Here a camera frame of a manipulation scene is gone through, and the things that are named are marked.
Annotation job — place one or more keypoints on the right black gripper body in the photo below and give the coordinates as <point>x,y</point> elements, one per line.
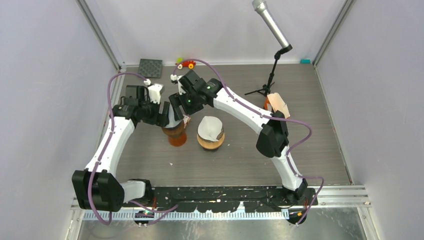
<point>190,104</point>

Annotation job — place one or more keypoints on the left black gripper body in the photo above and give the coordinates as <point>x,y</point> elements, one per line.
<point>150,110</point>

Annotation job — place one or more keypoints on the amber glass carafe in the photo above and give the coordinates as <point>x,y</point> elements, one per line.
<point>177,140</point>

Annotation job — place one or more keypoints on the white paper coffee filter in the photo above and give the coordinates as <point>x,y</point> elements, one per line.
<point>209,128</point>

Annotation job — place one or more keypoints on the clear smoky glass dripper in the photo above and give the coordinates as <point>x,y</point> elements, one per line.
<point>221,135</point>

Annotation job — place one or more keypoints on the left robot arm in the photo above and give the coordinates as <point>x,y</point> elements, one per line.
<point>97,183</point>

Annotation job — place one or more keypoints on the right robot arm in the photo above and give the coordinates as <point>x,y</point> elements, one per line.
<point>271,127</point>

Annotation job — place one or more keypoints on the orange coffee filter box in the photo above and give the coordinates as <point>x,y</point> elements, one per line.
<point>274,103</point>

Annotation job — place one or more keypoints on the playing card box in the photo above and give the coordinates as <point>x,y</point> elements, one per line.
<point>186,120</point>

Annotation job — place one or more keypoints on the colourful toy train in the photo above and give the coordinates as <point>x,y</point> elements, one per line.
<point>181,63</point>

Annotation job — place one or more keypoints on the dark grey building plate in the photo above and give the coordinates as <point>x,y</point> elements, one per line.
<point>150,68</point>

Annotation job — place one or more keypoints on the black microphone tripod stand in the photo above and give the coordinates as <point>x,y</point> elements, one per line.
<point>266,88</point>

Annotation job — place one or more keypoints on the silver microphone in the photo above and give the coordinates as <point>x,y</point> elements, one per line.
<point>261,7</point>

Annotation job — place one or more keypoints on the teal block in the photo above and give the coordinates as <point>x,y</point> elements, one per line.
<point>305,61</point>

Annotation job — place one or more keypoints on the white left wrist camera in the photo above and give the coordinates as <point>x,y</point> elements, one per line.
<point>155,91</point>

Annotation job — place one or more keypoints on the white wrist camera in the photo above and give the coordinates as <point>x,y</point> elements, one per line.
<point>155,91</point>
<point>175,79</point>

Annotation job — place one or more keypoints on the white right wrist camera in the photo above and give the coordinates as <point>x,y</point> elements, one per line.
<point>175,79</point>

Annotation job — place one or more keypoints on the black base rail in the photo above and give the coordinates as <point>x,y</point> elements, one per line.
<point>223,203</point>

